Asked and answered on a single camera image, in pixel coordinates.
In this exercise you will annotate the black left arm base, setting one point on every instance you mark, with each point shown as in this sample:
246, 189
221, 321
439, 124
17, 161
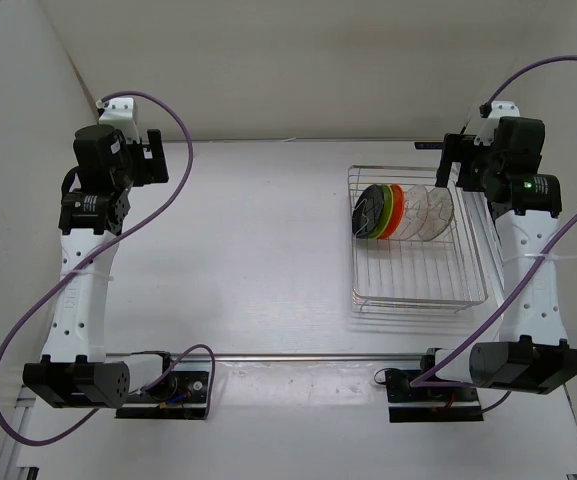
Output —
185, 393

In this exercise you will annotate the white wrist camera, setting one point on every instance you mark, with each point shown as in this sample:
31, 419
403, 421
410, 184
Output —
499, 109
121, 113

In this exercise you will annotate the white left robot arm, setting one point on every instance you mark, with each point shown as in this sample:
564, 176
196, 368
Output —
73, 371

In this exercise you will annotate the black plate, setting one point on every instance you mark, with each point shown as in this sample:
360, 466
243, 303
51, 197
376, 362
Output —
367, 211

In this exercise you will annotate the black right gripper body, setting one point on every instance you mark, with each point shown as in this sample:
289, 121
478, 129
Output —
476, 163

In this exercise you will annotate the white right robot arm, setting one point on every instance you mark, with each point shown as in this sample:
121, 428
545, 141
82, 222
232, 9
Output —
523, 346

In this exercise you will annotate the clear textured glass plate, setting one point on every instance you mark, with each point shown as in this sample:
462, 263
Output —
440, 214

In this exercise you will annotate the orange plate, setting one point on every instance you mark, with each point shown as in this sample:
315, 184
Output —
398, 197

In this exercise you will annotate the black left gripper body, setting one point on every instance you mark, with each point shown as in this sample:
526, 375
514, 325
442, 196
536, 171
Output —
146, 170

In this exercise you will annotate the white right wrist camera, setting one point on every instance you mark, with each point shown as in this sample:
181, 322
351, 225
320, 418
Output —
499, 109

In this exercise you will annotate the green plate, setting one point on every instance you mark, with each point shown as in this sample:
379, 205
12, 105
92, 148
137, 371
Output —
386, 212

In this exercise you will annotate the silver wire dish rack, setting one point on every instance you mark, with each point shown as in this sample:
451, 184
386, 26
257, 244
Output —
441, 276

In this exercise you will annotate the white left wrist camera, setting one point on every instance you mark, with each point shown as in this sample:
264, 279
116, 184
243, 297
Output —
121, 113

